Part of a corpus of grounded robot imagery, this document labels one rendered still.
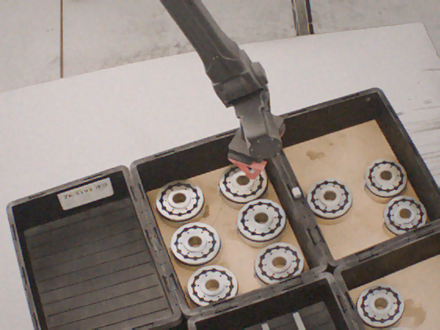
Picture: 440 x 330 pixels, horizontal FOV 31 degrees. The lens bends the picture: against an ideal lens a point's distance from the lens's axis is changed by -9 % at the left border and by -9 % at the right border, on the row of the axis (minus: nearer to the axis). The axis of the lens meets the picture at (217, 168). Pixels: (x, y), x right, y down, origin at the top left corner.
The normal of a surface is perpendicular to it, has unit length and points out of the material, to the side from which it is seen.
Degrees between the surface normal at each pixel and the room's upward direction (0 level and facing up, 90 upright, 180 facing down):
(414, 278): 0
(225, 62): 86
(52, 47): 0
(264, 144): 90
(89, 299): 0
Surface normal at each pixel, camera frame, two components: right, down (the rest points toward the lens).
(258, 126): -0.40, -0.43
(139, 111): -0.08, -0.59
